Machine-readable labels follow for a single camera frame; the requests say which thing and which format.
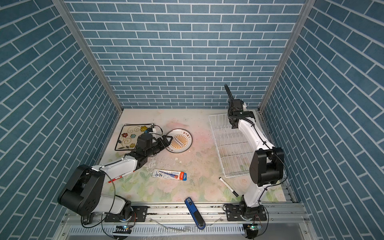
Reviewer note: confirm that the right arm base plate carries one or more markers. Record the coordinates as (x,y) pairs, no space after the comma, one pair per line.
(236,213)

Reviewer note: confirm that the white round plate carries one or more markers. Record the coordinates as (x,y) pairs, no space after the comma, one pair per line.
(181,142)

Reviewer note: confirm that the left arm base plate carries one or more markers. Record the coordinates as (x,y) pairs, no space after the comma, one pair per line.
(136,214)

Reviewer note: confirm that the black square plate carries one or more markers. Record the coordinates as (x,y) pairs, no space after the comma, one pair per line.
(129,134)

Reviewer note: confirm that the black white marker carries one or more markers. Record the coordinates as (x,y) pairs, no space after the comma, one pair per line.
(229,187)

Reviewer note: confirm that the blue black stapler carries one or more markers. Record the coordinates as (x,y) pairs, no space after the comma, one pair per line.
(194,212)

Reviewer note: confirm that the red marker pen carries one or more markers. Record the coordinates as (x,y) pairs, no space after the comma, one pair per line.
(119,177)

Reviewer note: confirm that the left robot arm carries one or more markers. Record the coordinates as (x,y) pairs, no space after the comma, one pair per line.
(91,189)

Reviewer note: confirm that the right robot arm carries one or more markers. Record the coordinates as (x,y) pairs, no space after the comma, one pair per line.
(267,164)

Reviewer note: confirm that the white slotted cable duct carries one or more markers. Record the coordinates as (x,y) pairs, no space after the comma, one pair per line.
(157,230)

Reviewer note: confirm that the blue white pen box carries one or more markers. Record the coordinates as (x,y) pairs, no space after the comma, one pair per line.
(169,175)

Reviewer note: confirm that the aluminium mounting rail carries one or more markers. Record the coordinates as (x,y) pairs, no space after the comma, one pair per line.
(212,213)

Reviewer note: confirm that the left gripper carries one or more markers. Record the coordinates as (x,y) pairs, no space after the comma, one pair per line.
(163,146)

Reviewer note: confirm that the white wire dish rack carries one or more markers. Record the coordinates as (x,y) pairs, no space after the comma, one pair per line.
(236,147)

